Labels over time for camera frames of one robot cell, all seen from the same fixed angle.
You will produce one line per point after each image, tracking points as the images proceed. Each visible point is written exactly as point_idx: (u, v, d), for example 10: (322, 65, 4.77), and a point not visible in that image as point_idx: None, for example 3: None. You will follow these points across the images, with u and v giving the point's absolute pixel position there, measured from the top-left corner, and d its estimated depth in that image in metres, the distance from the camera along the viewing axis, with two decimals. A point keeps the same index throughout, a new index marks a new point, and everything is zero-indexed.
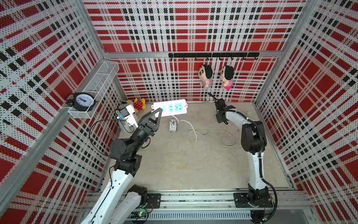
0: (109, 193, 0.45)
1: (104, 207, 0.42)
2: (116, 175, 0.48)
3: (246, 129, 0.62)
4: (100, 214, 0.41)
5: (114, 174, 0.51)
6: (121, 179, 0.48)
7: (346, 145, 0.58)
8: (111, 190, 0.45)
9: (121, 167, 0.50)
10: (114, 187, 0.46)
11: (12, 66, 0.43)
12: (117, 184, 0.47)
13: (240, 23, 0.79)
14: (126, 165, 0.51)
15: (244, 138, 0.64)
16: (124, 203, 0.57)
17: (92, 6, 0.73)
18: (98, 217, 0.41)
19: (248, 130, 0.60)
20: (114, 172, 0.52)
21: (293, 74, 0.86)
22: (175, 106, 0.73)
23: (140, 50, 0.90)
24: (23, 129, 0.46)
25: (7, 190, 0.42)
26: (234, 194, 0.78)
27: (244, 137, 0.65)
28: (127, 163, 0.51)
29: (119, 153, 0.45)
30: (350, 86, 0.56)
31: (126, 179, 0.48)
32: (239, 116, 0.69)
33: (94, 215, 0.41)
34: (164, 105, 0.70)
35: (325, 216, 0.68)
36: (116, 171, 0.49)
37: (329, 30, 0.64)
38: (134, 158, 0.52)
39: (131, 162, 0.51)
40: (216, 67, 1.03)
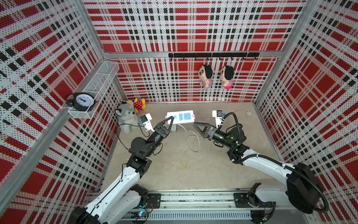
0: (116, 185, 0.48)
1: (110, 196, 0.45)
2: (127, 170, 0.53)
3: (292, 183, 0.42)
4: (106, 201, 0.44)
5: (126, 170, 0.53)
6: (131, 175, 0.52)
7: (346, 145, 0.58)
8: (120, 183, 0.49)
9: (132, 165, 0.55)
10: (123, 181, 0.50)
11: (12, 66, 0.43)
12: (126, 178, 0.51)
13: (240, 23, 0.79)
14: (137, 164, 0.55)
15: (299, 198, 0.44)
16: (124, 200, 0.57)
17: (92, 6, 0.73)
18: (103, 204, 0.43)
19: (298, 183, 0.41)
20: (126, 168, 0.54)
21: (293, 74, 0.86)
22: (184, 115, 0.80)
23: (140, 50, 0.90)
24: (23, 129, 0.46)
25: (7, 190, 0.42)
26: (234, 194, 0.78)
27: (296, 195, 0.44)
28: (138, 163, 0.56)
29: (137, 150, 0.52)
30: (350, 86, 0.56)
31: (134, 177, 0.53)
32: (266, 162, 0.51)
33: (100, 200, 0.44)
34: (175, 113, 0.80)
35: (325, 215, 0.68)
36: (128, 167, 0.54)
37: (329, 30, 0.64)
38: (146, 161, 0.57)
39: (141, 163, 0.56)
40: (216, 67, 1.03)
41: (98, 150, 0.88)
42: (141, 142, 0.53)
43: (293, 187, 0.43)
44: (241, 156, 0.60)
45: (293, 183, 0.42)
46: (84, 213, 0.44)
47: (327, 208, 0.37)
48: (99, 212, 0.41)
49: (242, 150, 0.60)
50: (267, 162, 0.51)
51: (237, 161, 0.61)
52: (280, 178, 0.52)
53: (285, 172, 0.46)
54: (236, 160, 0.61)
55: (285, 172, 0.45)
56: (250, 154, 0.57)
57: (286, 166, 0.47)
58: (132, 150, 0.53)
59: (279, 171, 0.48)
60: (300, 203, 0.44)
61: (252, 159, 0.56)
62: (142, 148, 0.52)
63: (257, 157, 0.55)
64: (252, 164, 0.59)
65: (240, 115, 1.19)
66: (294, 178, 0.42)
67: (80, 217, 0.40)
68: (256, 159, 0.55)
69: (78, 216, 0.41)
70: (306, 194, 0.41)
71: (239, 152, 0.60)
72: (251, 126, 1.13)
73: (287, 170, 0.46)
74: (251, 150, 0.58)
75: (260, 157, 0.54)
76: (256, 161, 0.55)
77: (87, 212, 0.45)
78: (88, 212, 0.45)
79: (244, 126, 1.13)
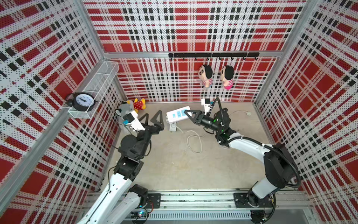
0: (106, 197, 0.45)
1: (99, 212, 0.42)
2: (115, 178, 0.48)
3: (269, 159, 0.46)
4: (94, 218, 0.41)
5: (113, 178, 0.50)
6: (119, 184, 0.47)
7: (346, 145, 0.58)
8: (109, 194, 0.45)
9: (121, 171, 0.50)
10: (112, 191, 0.46)
11: (12, 66, 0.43)
12: (115, 188, 0.46)
13: (240, 23, 0.79)
14: (127, 169, 0.50)
15: (273, 173, 0.47)
16: (123, 204, 0.57)
17: (92, 6, 0.73)
18: (92, 221, 0.41)
19: (272, 160, 0.45)
20: (113, 176, 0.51)
21: (293, 74, 0.86)
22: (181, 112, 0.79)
23: (140, 50, 0.90)
24: (23, 129, 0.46)
25: (7, 190, 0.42)
26: (234, 194, 0.78)
27: (271, 171, 0.48)
28: (127, 167, 0.51)
29: (127, 147, 0.47)
30: (350, 86, 0.56)
31: (124, 184, 0.48)
32: (247, 142, 0.55)
33: (89, 218, 0.41)
34: (173, 111, 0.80)
35: (325, 215, 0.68)
36: (116, 174, 0.49)
37: (329, 30, 0.64)
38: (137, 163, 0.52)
39: (132, 166, 0.51)
40: (216, 68, 1.03)
41: (98, 150, 0.88)
42: (132, 140, 0.48)
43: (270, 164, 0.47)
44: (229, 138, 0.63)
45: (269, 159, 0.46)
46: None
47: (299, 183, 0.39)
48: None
49: (229, 134, 0.63)
50: (249, 142, 0.55)
51: (223, 143, 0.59)
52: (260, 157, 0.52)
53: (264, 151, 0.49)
54: (223, 143, 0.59)
55: (264, 151, 0.49)
56: (236, 136, 0.61)
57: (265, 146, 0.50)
58: (121, 150, 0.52)
59: (259, 150, 0.51)
60: (276, 178, 0.48)
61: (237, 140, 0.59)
62: (133, 146, 0.47)
63: (241, 138, 0.58)
64: (235, 144, 0.62)
65: (240, 115, 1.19)
66: (271, 156, 0.45)
67: None
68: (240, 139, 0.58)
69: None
70: (280, 170, 0.44)
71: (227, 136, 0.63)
72: (250, 126, 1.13)
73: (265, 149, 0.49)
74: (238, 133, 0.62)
75: (244, 138, 0.58)
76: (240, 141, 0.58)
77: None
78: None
79: (244, 126, 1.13)
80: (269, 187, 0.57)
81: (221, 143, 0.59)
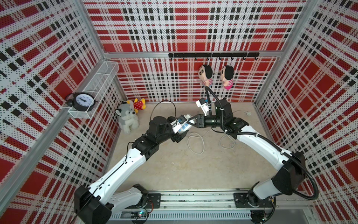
0: (120, 167, 0.46)
1: (114, 178, 0.44)
2: (132, 152, 0.50)
3: (286, 170, 0.42)
4: (108, 183, 0.42)
5: (130, 151, 0.50)
6: (135, 158, 0.49)
7: (346, 145, 0.58)
8: (124, 165, 0.46)
9: (138, 147, 0.51)
10: (127, 163, 0.47)
11: (12, 66, 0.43)
12: (131, 161, 0.48)
13: (240, 23, 0.79)
14: (142, 146, 0.52)
15: (282, 179, 0.46)
16: (127, 193, 0.57)
17: (92, 6, 0.73)
18: (105, 185, 0.42)
19: (292, 171, 0.41)
20: (131, 150, 0.51)
21: (293, 74, 0.86)
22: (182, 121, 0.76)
23: (140, 50, 0.90)
24: (23, 129, 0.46)
25: (6, 190, 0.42)
26: (234, 194, 0.78)
27: (281, 178, 0.45)
28: (144, 145, 0.52)
29: (157, 122, 0.53)
30: (350, 86, 0.56)
31: (140, 160, 0.50)
32: (264, 143, 0.49)
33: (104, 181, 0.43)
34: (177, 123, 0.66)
35: (325, 215, 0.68)
36: (134, 149, 0.51)
37: (329, 30, 0.64)
38: (155, 143, 0.54)
39: (148, 144, 0.52)
40: (216, 68, 1.03)
41: (98, 150, 0.88)
42: (164, 118, 0.56)
43: (284, 173, 0.43)
44: (238, 129, 0.55)
45: (287, 169, 0.42)
46: (87, 193, 0.43)
47: (316, 197, 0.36)
48: (101, 193, 0.40)
49: (239, 125, 0.55)
50: (266, 144, 0.48)
51: (231, 133, 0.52)
52: (274, 163, 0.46)
53: (281, 158, 0.44)
54: (230, 132, 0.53)
55: (281, 158, 0.44)
56: (249, 131, 0.52)
57: (285, 153, 0.45)
58: (153, 122, 0.54)
59: (276, 156, 0.46)
60: (281, 185, 0.47)
61: (251, 136, 0.52)
62: (163, 123, 0.55)
63: (255, 136, 0.51)
64: (247, 142, 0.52)
65: (240, 115, 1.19)
66: (290, 165, 0.42)
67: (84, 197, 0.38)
68: (254, 137, 0.51)
69: (81, 195, 0.40)
70: (294, 180, 0.41)
71: (237, 127, 0.55)
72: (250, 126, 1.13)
73: (283, 157, 0.44)
74: (251, 127, 0.54)
75: (258, 137, 0.50)
76: (253, 140, 0.52)
77: (90, 192, 0.44)
78: (91, 192, 0.44)
79: None
80: (271, 190, 0.56)
81: (229, 133, 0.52)
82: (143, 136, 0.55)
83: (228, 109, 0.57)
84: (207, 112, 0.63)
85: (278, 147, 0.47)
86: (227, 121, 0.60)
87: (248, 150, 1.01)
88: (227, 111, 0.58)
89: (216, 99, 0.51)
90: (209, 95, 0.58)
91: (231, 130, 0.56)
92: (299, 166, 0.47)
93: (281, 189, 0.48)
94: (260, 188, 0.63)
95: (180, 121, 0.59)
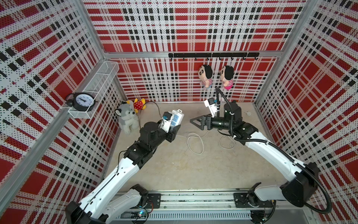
0: (112, 179, 0.45)
1: (106, 191, 0.42)
2: (123, 162, 0.49)
3: (299, 182, 0.40)
4: (99, 196, 0.41)
5: (121, 162, 0.49)
6: (127, 168, 0.47)
7: (346, 145, 0.58)
8: (116, 176, 0.45)
9: (130, 157, 0.50)
10: (119, 174, 0.46)
11: (12, 66, 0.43)
12: (123, 171, 0.47)
13: (240, 23, 0.79)
14: (135, 155, 0.50)
15: (292, 191, 0.44)
16: (125, 197, 0.56)
17: (92, 6, 0.73)
18: (97, 199, 0.41)
19: (304, 183, 0.39)
20: (123, 160, 0.49)
21: (293, 74, 0.86)
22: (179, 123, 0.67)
23: (140, 50, 0.90)
24: (23, 129, 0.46)
25: (7, 190, 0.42)
26: (234, 194, 0.78)
27: (292, 189, 0.44)
28: (136, 154, 0.51)
29: (148, 130, 0.50)
30: (350, 86, 0.56)
31: (132, 170, 0.49)
32: (275, 152, 0.47)
33: (94, 196, 0.41)
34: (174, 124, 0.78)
35: (325, 215, 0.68)
36: (126, 159, 0.49)
37: (329, 30, 0.64)
38: (148, 150, 0.52)
39: (141, 153, 0.51)
40: (216, 68, 1.03)
41: (98, 150, 0.88)
42: (155, 124, 0.53)
43: (296, 185, 0.42)
44: (248, 135, 0.52)
45: (299, 181, 0.40)
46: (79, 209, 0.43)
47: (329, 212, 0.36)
48: (92, 208, 0.39)
49: (248, 131, 0.53)
50: (277, 152, 0.46)
51: (239, 139, 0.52)
52: (285, 173, 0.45)
53: (293, 170, 0.42)
54: (239, 138, 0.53)
55: (294, 170, 0.42)
56: (259, 138, 0.50)
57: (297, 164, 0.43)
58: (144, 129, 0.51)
59: (287, 166, 0.44)
60: (292, 196, 0.45)
61: (260, 143, 0.50)
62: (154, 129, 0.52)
63: (266, 143, 0.49)
64: (255, 148, 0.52)
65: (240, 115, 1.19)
66: (302, 177, 0.40)
67: (75, 213, 0.39)
68: (265, 144, 0.49)
69: (72, 211, 0.40)
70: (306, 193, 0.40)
71: (246, 133, 0.53)
72: None
73: (296, 168, 0.42)
74: (260, 134, 0.52)
75: (269, 145, 0.48)
76: (264, 147, 0.50)
77: (80, 208, 0.43)
78: (81, 208, 0.43)
79: None
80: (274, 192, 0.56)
81: (236, 138, 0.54)
82: (135, 143, 0.54)
83: (238, 114, 0.54)
84: (215, 113, 0.65)
85: (290, 157, 0.45)
86: (236, 126, 0.58)
87: (248, 150, 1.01)
88: (237, 115, 0.55)
89: (227, 102, 0.57)
90: (219, 96, 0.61)
91: (239, 136, 0.55)
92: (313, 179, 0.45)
93: (292, 201, 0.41)
94: (263, 192, 0.62)
95: (165, 117, 0.67)
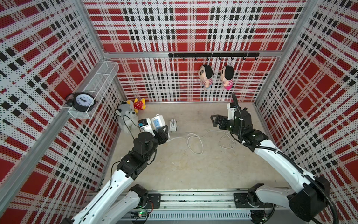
0: (105, 193, 0.44)
1: (98, 207, 0.42)
2: (116, 175, 0.48)
3: (308, 193, 0.39)
4: (92, 213, 0.41)
5: (114, 175, 0.48)
6: (121, 181, 0.47)
7: (346, 145, 0.58)
8: (109, 190, 0.45)
9: (124, 168, 0.50)
10: (112, 188, 0.45)
11: (12, 66, 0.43)
12: (116, 185, 0.46)
13: (240, 23, 0.79)
14: (129, 167, 0.50)
15: (300, 202, 0.43)
16: (122, 203, 0.56)
17: (92, 6, 0.73)
18: (90, 216, 0.41)
19: (312, 195, 0.38)
20: (116, 172, 0.49)
21: (293, 74, 0.86)
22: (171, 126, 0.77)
23: (140, 50, 0.90)
24: (23, 129, 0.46)
25: (7, 190, 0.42)
26: (234, 194, 0.78)
27: (300, 200, 0.42)
28: (130, 165, 0.50)
29: (142, 141, 0.50)
30: (350, 87, 0.56)
31: (126, 182, 0.48)
32: (284, 161, 0.46)
33: (88, 212, 0.41)
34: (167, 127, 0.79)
35: (325, 216, 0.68)
36: (119, 171, 0.49)
37: (329, 30, 0.64)
38: (142, 161, 0.52)
39: (134, 164, 0.50)
40: (216, 68, 1.03)
41: (98, 150, 0.88)
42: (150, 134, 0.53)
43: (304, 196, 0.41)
44: (257, 142, 0.53)
45: (307, 193, 0.39)
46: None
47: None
48: None
49: (258, 137, 0.53)
50: (285, 162, 0.46)
51: (249, 145, 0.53)
52: (292, 183, 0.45)
53: (302, 180, 0.41)
54: (248, 144, 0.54)
55: (302, 181, 0.41)
56: (268, 146, 0.50)
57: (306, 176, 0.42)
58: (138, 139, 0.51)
59: (296, 177, 0.43)
60: (299, 207, 0.44)
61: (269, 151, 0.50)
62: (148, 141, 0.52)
63: (275, 152, 0.49)
64: (264, 156, 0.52)
65: None
66: (310, 189, 0.39)
67: None
68: (273, 153, 0.49)
69: None
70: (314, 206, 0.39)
71: (256, 139, 0.53)
72: None
73: (305, 179, 0.41)
74: (270, 141, 0.52)
75: (278, 154, 0.48)
76: (272, 156, 0.49)
77: None
78: None
79: None
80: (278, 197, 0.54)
81: (244, 144, 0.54)
82: (129, 154, 0.53)
83: (248, 120, 0.56)
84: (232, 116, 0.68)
85: (299, 167, 0.44)
86: (246, 133, 0.59)
87: (248, 150, 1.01)
88: (247, 122, 0.56)
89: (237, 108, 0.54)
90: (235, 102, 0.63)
91: (248, 141, 0.55)
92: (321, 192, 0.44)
93: (298, 212, 0.45)
94: (265, 193, 0.61)
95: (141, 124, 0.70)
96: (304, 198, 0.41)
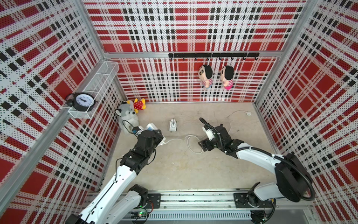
0: (111, 187, 0.46)
1: (106, 199, 0.43)
2: (121, 169, 0.50)
3: (281, 171, 0.44)
4: (100, 205, 0.42)
5: (119, 169, 0.50)
6: (126, 174, 0.49)
7: (346, 145, 0.58)
8: (115, 184, 0.46)
9: (127, 164, 0.52)
10: (118, 181, 0.47)
11: (12, 66, 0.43)
12: (121, 178, 0.48)
13: (240, 23, 0.80)
14: (132, 162, 0.52)
15: (284, 185, 0.46)
16: (124, 201, 0.57)
17: (92, 6, 0.73)
18: (98, 208, 0.41)
19: (285, 172, 0.43)
20: (120, 167, 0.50)
21: (293, 74, 0.86)
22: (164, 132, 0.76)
23: (140, 50, 0.90)
24: (23, 129, 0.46)
25: (7, 190, 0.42)
26: (234, 194, 0.78)
27: (283, 182, 0.46)
28: (133, 160, 0.53)
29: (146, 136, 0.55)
30: (350, 87, 0.56)
31: (130, 176, 0.50)
32: (257, 153, 0.54)
33: (95, 205, 0.42)
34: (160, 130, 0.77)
35: (325, 216, 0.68)
36: (122, 166, 0.51)
37: (329, 30, 0.64)
38: (144, 156, 0.55)
39: (137, 159, 0.53)
40: (216, 68, 1.03)
41: (98, 150, 0.88)
42: (150, 132, 0.58)
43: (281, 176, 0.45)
44: (235, 148, 0.62)
45: (281, 171, 0.44)
46: (80, 220, 0.42)
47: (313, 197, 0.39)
48: (95, 217, 0.40)
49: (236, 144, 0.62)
50: (259, 153, 0.53)
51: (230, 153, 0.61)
52: (271, 168, 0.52)
53: (274, 162, 0.48)
54: (230, 152, 0.65)
55: (274, 162, 0.47)
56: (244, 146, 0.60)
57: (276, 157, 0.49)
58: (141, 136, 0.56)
59: (269, 161, 0.49)
60: (286, 189, 0.46)
61: (244, 150, 0.58)
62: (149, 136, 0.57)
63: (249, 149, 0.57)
64: (244, 156, 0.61)
65: (240, 115, 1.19)
66: (283, 167, 0.44)
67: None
68: (248, 150, 0.57)
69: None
70: (293, 182, 0.42)
71: (234, 146, 0.62)
72: (250, 126, 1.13)
73: (276, 160, 0.47)
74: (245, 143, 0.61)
75: (252, 150, 0.56)
76: (248, 152, 0.58)
77: (82, 219, 0.43)
78: (83, 219, 0.43)
79: (244, 126, 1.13)
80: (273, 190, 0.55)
81: (227, 153, 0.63)
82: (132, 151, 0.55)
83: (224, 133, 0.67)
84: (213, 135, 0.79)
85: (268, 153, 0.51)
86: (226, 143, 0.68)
87: None
88: (224, 135, 0.67)
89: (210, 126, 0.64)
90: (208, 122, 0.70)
91: (229, 149, 0.64)
92: (291, 166, 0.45)
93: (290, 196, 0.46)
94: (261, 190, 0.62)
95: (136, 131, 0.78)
96: (281, 175, 0.45)
